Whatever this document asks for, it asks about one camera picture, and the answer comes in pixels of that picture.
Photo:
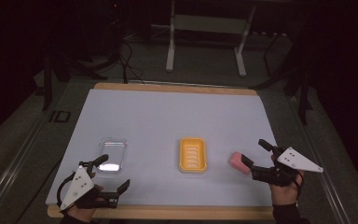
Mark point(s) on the pale blue table mat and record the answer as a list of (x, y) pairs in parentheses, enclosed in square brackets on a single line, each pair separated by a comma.
[(174, 124)]

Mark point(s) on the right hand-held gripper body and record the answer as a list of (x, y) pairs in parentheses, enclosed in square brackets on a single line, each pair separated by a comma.
[(281, 169)]

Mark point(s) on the person's left hand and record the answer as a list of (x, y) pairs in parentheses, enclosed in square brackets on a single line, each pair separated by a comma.
[(82, 213)]

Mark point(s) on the person's right hand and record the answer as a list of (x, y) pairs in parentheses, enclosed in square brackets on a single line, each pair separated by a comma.
[(285, 194)]

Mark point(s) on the white metal stand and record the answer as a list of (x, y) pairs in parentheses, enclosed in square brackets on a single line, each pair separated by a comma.
[(208, 25)]

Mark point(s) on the clear plastic container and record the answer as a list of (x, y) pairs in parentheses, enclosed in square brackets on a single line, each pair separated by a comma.
[(113, 154)]

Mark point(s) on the black tripod stand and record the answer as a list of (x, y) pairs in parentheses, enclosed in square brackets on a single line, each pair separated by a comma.
[(298, 90), (56, 68)]

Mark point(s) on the pink soap bar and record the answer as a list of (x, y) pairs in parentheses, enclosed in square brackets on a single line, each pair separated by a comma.
[(239, 162)]

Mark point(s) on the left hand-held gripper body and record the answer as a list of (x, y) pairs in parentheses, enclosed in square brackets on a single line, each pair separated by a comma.
[(77, 186)]

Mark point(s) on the yellow soap dish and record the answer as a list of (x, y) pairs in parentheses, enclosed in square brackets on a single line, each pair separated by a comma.
[(192, 154)]

